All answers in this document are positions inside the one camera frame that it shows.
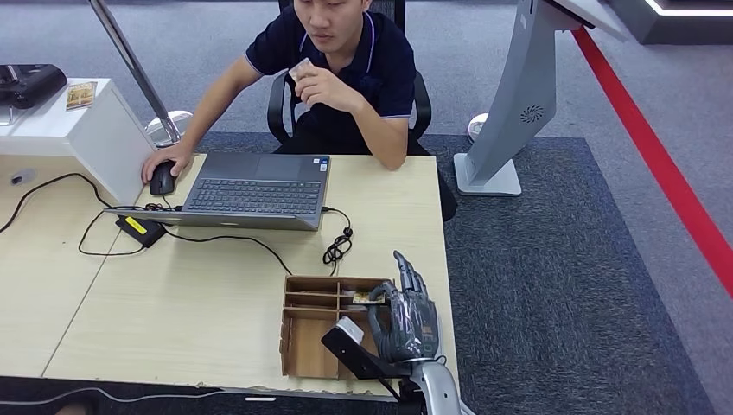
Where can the person's right hand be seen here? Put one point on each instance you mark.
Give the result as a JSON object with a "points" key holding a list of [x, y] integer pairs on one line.
{"points": [[176, 157]]}

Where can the person's left hand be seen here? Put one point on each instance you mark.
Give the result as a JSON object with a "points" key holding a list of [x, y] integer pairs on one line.
{"points": [[329, 89]]}

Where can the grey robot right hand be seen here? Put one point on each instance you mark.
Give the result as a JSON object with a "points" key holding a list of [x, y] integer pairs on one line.
{"points": [[412, 326]]}

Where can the black computer mouse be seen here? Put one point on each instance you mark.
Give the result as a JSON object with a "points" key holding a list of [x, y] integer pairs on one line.
{"points": [[162, 182]]}

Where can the person's ID card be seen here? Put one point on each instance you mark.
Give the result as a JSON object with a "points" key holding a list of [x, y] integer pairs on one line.
{"points": [[299, 70]]}

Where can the person's left forearm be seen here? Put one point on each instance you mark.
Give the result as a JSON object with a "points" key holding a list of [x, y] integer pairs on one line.
{"points": [[381, 134]]}

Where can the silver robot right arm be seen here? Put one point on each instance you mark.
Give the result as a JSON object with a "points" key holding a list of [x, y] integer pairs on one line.
{"points": [[438, 389]]}

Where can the person's right forearm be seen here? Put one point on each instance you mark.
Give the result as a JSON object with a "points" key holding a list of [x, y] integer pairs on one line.
{"points": [[209, 114]]}

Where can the person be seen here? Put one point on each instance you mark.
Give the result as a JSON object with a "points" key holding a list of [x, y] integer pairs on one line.
{"points": [[378, 63]]}

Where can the gold card on display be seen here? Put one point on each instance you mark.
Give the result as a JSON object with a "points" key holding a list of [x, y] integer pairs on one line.
{"points": [[80, 95]]}

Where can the black office chair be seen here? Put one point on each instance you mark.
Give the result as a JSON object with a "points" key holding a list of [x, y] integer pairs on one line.
{"points": [[277, 109]]}

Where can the white cabinet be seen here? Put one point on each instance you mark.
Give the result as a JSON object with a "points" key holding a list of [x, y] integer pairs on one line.
{"points": [[97, 143]]}

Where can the black power adapter yellow label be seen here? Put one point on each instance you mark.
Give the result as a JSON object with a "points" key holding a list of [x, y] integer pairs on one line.
{"points": [[140, 230]]}

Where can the grey laptop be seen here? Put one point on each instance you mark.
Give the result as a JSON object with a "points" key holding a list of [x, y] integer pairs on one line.
{"points": [[258, 195]]}

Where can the metal pole with round base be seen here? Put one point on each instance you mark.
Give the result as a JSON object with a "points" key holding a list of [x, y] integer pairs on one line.
{"points": [[134, 68]]}

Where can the wooden compartment organizer box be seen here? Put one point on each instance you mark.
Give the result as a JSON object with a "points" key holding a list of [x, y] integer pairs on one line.
{"points": [[303, 343]]}

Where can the round white floor object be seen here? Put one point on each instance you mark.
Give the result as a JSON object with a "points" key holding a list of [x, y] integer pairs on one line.
{"points": [[476, 127]]}

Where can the small grey desk object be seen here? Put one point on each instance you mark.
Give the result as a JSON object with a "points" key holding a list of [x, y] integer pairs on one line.
{"points": [[22, 176]]}

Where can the black device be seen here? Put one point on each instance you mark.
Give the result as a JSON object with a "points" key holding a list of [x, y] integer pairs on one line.
{"points": [[28, 85]]}

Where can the dark grey carpet mat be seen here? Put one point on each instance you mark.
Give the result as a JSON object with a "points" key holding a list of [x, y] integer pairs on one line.
{"points": [[572, 286]]}

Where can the grey kiosk stand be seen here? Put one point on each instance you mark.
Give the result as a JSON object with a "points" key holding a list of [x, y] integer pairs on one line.
{"points": [[515, 114]]}

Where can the dark platform with light strip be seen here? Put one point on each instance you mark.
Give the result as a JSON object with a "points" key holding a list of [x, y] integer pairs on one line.
{"points": [[676, 26]]}

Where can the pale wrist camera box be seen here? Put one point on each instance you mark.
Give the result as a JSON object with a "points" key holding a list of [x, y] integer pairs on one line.
{"points": [[349, 349]]}

